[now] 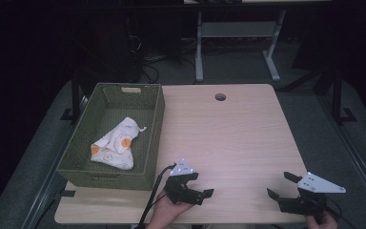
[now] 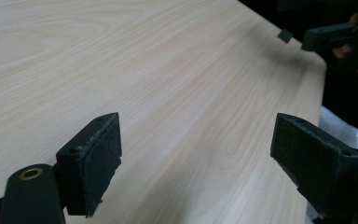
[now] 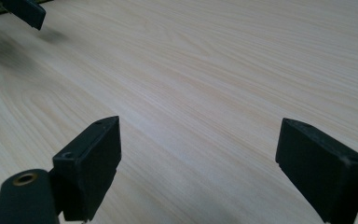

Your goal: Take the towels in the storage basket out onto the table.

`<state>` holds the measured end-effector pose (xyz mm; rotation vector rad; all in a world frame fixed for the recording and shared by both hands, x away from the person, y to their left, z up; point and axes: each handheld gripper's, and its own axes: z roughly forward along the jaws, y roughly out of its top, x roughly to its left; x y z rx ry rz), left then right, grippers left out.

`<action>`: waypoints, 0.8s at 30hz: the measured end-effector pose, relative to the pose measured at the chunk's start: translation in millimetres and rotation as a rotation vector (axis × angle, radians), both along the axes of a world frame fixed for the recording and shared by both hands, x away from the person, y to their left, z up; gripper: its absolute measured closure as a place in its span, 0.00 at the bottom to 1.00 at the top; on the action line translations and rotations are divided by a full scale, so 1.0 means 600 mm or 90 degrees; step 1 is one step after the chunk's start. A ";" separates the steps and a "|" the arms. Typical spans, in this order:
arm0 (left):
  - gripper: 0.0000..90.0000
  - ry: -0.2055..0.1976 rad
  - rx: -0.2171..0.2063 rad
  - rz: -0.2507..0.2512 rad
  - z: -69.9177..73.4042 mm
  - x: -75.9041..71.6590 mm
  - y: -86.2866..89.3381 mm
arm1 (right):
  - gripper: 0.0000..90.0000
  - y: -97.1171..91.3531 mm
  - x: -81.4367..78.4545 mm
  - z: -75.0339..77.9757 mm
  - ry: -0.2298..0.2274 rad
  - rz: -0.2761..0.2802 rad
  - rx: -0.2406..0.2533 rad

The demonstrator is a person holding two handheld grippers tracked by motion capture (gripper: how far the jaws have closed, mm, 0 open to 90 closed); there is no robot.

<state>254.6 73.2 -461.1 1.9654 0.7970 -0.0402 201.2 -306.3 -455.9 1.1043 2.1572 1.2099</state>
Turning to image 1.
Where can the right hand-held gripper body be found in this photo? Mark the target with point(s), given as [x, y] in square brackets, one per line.
[311, 194]

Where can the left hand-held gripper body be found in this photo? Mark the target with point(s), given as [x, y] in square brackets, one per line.
[181, 191]

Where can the white egg-print cloth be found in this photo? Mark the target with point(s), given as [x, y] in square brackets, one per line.
[117, 148]

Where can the green woven basket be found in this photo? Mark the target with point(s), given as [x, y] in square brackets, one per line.
[108, 108]

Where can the person's left hand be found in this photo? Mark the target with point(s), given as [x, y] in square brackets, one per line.
[165, 211]

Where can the person's right hand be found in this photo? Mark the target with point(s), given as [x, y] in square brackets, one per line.
[324, 222]

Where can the black metal stand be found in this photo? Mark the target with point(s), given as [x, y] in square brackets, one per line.
[75, 95]
[337, 98]

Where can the black tape strip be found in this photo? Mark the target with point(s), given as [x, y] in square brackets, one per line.
[68, 193]

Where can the white metal desk frame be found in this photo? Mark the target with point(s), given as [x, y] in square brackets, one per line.
[235, 30]

